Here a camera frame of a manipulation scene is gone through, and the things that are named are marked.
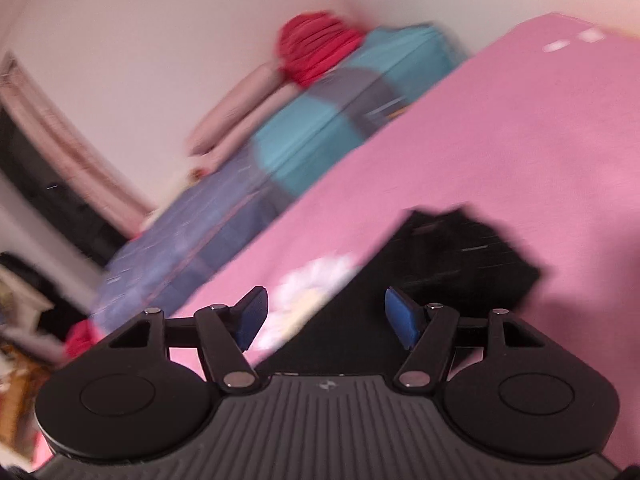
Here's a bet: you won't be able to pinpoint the folded red blanket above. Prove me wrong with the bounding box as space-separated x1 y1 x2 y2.
276 11 366 88

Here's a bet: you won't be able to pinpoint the pink floral bed sheet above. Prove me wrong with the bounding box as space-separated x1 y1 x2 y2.
29 12 640 470

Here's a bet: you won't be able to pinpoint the blue plaid teal quilt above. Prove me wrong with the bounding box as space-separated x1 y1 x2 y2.
91 24 466 333

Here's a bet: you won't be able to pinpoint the black pants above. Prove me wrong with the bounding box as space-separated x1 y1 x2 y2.
256 208 541 378

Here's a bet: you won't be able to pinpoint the wooden shelf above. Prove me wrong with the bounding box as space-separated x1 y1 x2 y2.
1 341 52 462

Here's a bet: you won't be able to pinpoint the dark window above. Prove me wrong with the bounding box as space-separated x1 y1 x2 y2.
1 110 127 268

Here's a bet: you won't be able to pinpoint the red cloth pile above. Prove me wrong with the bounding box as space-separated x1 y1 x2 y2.
64 318 104 361

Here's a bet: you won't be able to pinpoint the pink patterned curtain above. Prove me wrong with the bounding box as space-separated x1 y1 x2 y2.
1 52 152 238

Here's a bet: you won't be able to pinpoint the lower pink rolled pillow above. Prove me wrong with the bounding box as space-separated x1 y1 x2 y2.
194 84 300 174

